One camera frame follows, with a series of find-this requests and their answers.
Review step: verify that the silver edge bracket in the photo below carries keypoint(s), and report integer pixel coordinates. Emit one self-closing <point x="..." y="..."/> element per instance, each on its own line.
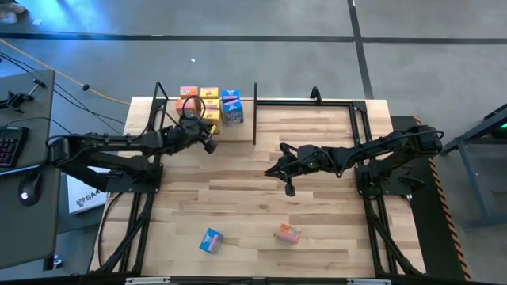
<point x="368" y="282"/>
<point x="148" y="281"/>

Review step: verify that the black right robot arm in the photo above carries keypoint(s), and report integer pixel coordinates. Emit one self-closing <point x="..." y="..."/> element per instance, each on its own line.
<point x="376" y="148"/>

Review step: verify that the silver desk knob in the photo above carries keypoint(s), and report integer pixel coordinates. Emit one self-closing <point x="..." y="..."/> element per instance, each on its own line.
<point x="56" y="262"/>

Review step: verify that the black desk with keyboard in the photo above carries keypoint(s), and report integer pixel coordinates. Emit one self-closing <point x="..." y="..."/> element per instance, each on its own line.
<point x="35" y="118"/>

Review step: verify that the black desk clamp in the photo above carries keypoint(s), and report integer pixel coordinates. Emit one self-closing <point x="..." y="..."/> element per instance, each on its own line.
<point x="16" y="99"/>

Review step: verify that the black computer mouse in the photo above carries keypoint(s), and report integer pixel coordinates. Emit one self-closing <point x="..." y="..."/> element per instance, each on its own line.
<point x="31" y="184"/>

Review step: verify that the person's foot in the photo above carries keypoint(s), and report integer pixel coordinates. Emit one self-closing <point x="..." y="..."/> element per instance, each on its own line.
<point x="10" y="14"/>

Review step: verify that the black mat with hazard stripe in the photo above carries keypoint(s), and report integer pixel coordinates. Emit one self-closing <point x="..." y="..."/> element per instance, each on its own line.
<point x="424" y="237"/>

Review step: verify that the black desk with mouse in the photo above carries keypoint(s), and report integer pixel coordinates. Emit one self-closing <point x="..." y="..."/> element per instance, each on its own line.
<point x="27" y="233"/>

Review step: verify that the black aluminium table frame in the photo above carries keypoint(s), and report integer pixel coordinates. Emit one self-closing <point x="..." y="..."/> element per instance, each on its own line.
<point x="301" y="103"/>

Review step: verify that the small black floor knob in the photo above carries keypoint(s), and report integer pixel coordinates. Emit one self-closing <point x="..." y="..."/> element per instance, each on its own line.
<point x="85" y="86"/>

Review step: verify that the small black clamp mount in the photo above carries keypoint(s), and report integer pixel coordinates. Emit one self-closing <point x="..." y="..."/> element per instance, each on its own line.
<point x="315" y="94"/>

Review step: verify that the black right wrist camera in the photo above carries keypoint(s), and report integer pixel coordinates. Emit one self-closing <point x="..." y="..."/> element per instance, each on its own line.
<point x="290" y="190"/>

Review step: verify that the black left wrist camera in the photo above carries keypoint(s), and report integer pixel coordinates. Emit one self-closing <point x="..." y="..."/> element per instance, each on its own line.
<point x="210" y="146"/>

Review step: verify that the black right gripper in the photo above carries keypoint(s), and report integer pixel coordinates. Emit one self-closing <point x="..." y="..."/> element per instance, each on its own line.
<point x="307" y="158"/>

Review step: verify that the white printed cardboard box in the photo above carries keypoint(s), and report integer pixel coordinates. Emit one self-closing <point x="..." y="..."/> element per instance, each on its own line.
<point x="85" y="198"/>

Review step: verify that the blue metal cart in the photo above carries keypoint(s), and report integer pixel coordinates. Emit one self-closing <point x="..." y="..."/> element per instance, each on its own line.
<point x="461" y="144"/>

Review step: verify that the black diagonal frame strut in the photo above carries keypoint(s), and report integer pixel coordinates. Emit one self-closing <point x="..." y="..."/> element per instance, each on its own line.
<point x="91" y="180"/>

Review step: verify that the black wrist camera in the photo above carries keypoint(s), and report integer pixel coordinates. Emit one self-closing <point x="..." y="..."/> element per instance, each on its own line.
<point x="290" y="190"/>
<point x="210" y="146"/>

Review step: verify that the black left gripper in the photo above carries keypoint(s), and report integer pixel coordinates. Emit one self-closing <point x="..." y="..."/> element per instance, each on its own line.
<point x="186" y="136"/>

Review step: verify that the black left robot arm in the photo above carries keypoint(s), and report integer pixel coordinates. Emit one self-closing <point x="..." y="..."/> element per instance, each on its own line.
<point x="119" y="140"/>

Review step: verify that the black backlit keyboard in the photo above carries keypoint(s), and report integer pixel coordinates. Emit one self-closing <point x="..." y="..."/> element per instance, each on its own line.
<point x="12" y="146"/>

